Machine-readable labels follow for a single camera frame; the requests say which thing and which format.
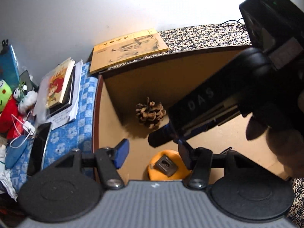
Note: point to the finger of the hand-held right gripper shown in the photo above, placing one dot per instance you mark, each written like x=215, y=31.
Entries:
x=161, y=136

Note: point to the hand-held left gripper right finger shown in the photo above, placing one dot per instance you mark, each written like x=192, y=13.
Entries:
x=184, y=153

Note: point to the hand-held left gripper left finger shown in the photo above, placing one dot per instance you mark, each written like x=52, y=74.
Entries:
x=122, y=153

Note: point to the orange tape measure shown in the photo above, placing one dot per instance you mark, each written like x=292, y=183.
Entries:
x=156, y=171

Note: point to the brown cardboard box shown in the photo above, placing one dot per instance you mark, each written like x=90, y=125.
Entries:
x=133, y=85

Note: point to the person's right hand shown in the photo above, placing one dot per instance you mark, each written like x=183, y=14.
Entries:
x=287, y=152

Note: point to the brown pine cone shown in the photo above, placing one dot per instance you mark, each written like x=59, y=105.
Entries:
x=149, y=114

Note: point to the blue checkered cloth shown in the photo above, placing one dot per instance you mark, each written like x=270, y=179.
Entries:
x=83, y=114

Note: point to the white paper sheets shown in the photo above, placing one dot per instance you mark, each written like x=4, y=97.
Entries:
x=64, y=120

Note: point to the dark notebook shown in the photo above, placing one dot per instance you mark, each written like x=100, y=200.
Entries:
x=71, y=92

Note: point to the black smartphone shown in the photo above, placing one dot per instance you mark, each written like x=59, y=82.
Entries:
x=38, y=147

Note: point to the clear plastic sleeve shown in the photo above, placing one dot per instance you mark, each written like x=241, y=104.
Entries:
x=40, y=106

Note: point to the cartoon cover book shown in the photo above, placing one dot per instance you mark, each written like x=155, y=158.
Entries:
x=59, y=83

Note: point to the yellow illustrated book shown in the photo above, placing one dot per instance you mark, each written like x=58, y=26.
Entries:
x=106, y=59

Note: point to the blue oval pouch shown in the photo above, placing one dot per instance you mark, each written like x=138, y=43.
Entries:
x=16, y=149

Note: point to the panda plush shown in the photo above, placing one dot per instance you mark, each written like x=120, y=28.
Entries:
x=28, y=99

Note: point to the crumpled white paper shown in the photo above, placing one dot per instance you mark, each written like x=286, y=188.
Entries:
x=7, y=180

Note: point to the red plush toy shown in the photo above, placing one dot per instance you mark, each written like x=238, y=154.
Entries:
x=9, y=116

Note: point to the dark phone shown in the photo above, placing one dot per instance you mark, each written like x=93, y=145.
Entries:
x=25, y=78

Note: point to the green frog plush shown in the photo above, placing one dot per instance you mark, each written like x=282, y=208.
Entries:
x=4, y=92

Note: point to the blue box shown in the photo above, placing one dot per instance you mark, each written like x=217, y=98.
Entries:
x=9, y=61

